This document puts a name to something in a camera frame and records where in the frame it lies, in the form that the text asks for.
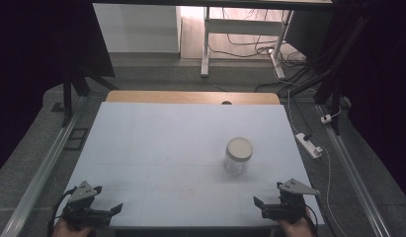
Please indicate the small white adapter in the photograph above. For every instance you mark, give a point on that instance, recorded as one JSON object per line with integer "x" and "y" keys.
{"x": 326, "y": 118}

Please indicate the clear plastic jar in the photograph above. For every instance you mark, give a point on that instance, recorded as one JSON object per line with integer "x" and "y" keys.
{"x": 234, "y": 166}

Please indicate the black floor bracket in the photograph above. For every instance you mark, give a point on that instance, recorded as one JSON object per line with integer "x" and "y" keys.
{"x": 76, "y": 140}

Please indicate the white metal desk frame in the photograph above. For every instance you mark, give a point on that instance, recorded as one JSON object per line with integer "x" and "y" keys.
{"x": 243, "y": 27}

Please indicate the white power strip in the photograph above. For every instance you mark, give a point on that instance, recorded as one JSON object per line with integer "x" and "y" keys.
{"x": 308, "y": 145}

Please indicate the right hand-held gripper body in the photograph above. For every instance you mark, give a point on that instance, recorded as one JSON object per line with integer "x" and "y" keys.
{"x": 289, "y": 207}

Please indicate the black metal stand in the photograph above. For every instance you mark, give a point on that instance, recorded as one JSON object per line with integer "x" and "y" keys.
{"x": 335, "y": 82}
{"x": 67, "y": 98}

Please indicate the white cabinet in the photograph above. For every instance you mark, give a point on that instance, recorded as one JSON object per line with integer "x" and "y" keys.
{"x": 134, "y": 28}

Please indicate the wooden table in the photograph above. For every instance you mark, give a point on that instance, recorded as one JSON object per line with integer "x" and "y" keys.
{"x": 157, "y": 97}

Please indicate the dark curtain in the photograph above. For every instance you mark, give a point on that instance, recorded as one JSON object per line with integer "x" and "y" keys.
{"x": 36, "y": 65}
{"x": 381, "y": 82}

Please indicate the cream round jar lid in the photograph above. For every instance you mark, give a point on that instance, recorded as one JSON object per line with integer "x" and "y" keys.
{"x": 239, "y": 148}

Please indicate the aluminium floor rail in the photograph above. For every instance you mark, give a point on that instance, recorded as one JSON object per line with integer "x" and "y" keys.
{"x": 355, "y": 177}
{"x": 42, "y": 171}

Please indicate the person's right hand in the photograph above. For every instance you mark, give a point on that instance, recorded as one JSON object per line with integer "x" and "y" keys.
{"x": 297, "y": 229}

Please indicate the white foam board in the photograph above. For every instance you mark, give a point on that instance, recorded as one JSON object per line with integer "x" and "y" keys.
{"x": 157, "y": 148}

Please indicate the person's left hand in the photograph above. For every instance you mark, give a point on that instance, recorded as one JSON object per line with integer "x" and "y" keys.
{"x": 68, "y": 231}

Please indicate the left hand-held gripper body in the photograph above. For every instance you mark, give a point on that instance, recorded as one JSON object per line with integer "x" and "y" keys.
{"x": 82, "y": 210}

